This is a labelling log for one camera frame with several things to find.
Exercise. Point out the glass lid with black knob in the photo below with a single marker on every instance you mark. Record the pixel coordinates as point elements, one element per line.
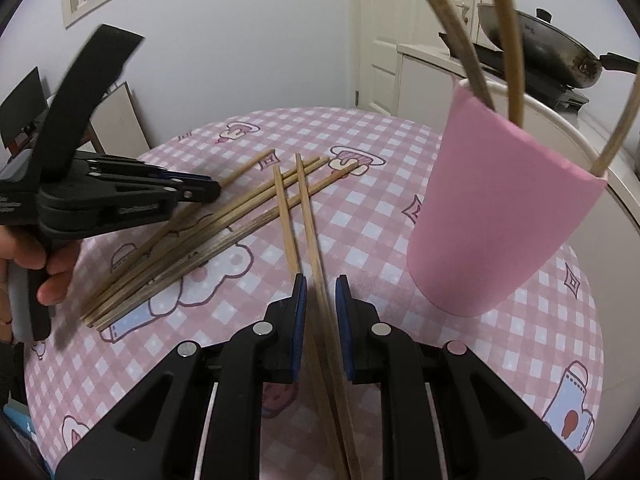
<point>543,15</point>

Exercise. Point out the pink cup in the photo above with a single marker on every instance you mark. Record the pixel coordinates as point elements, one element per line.
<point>490,210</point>

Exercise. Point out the person's left hand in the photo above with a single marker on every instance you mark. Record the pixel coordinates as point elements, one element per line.
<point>60,260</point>

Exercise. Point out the white counter cabinet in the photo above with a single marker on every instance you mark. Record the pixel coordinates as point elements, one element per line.
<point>425,80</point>

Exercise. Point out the slender bamboo chopstick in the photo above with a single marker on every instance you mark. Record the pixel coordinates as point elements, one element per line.
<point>617,140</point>
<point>310,220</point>
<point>450,20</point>
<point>286,220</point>
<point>510,35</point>

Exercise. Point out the black induction cooktop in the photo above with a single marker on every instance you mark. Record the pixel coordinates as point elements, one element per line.
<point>565,95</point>

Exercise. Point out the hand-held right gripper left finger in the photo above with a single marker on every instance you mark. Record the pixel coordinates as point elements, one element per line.
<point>299,330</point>

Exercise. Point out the bunch of wooden chopsticks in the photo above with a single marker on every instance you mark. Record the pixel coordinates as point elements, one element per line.
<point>200,245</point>

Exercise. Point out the pink checked tablecloth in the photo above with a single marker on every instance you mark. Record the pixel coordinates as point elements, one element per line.
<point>350,135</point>

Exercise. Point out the cream panel door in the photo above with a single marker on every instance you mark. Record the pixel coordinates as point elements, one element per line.
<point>380,35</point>

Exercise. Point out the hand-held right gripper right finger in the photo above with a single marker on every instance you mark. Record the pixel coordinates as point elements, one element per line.
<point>345,330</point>

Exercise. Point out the light blue box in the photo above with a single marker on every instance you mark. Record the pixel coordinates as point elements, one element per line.
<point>17,422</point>

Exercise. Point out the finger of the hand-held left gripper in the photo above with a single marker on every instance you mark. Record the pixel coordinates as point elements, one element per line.
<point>195,194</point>
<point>150,170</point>

